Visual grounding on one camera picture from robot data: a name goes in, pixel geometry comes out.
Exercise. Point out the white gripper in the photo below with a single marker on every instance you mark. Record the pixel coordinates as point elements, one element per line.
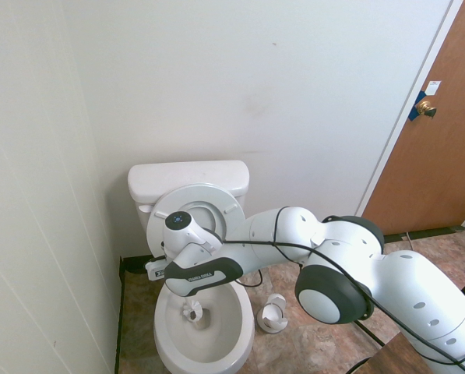
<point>155,269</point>

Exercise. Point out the white toilet brush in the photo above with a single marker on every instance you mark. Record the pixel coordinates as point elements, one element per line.
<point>192,309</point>

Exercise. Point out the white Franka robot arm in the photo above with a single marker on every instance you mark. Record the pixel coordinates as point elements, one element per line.
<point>372,269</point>

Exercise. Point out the white toilet tank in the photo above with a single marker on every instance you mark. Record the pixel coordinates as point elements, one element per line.
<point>142,218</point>

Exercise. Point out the white toilet seat with lid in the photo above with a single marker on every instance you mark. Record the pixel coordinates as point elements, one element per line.
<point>216,198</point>

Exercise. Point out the white toilet tank lid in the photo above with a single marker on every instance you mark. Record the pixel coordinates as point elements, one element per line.
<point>185,175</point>

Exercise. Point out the white toilet bowl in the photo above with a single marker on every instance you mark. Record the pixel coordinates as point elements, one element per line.
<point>240,323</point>

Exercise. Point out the white toilet brush holder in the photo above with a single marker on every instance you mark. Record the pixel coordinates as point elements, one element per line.
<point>273,317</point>

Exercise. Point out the blue tape strip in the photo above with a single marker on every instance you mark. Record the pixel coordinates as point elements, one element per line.
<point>416,111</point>

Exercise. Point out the brown wooden door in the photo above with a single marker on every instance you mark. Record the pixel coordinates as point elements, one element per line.
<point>438,148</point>

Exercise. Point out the brass door knob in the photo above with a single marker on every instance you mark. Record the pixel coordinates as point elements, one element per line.
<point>424,107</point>

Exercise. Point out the white paper label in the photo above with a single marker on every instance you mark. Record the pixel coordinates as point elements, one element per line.
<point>432,87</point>

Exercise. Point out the black camera tripod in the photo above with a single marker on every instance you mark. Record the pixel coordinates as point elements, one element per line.
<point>370,333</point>

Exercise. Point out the white door frame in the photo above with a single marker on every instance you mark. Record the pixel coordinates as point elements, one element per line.
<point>407,101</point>

